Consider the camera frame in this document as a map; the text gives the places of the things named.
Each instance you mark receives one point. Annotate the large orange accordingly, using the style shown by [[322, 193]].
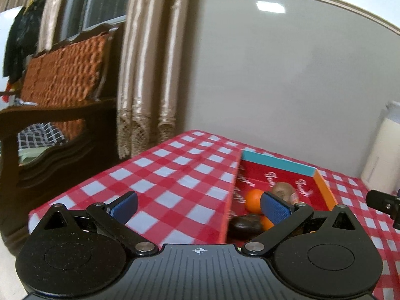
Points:
[[253, 200]]

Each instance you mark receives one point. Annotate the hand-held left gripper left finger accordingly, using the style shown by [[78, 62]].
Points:
[[125, 207]]

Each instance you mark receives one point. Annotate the brown kiwi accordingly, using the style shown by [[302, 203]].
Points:
[[282, 190]]

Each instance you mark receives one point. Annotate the orange quilted sofa cushion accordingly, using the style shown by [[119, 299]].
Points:
[[65, 75]]

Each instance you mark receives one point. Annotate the hanging black clothing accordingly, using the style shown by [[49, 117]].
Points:
[[23, 37]]

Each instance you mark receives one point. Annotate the red white checkered tablecloth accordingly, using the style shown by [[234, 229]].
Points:
[[175, 175]]

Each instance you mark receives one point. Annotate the beige satin curtain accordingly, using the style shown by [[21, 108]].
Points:
[[150, 68]]

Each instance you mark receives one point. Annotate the colourful cardboard box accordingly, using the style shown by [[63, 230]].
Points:
[[281, 170]]

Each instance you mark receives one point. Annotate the light green cloth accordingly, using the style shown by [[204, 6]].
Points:
[[29, 156]]

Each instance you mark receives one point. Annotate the dark purple passion fruit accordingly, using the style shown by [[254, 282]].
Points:
[[245, 225]]

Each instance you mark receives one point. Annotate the dark wooden sofa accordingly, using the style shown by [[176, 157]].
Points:
[[62, 168]]

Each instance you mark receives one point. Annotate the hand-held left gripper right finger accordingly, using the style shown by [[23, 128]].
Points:
[[275, 207]]

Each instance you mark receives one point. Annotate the window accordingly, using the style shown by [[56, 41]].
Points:
[[100, 3]]

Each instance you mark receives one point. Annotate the white thermos jug grey lid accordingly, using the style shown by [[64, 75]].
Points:
[[382, 150]]

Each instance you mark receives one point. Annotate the dark blue checkered cloth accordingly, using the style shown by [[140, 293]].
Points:
[[40, 134]]

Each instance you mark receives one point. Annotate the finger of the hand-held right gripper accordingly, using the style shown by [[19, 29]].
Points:
[[379, 201], [397, 222]]

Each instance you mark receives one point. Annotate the small beige longan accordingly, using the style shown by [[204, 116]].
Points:
[[294, 197]]

